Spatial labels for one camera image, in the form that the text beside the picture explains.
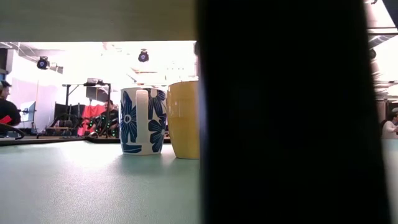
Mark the blue floral white mug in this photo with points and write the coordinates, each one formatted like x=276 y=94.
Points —
x=129 y=124

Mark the person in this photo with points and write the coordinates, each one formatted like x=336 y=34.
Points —
x=110 y=116
x=7 y=109
x=388 y=129

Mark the red cloth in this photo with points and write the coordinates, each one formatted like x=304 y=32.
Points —
x=91 y=112

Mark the green table mat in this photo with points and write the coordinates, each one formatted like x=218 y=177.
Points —
x=77 y=186

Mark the white background monitor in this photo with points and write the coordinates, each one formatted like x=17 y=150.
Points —
x=28 y=110

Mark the red bar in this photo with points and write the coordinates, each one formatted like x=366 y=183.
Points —
x=5 y=119

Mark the black round ceiling camera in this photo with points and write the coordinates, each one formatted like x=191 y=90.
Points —
x=43 y=62
x=143 y=56

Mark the black background gantry frame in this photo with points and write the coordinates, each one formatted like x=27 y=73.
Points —
x=66 y=93

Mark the black table frame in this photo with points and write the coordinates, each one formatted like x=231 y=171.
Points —
x=46 y=141

